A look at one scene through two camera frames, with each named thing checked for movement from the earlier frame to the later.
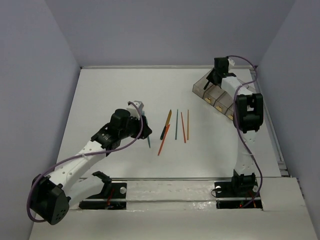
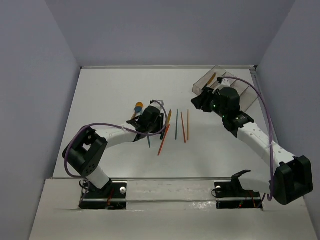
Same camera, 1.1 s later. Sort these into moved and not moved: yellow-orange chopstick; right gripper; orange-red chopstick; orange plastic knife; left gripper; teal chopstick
Moved: left gripper; right gripper
Not moved: orange-red chopstick; teal chopstick; orange plastic knife; yellow-orange chopstick
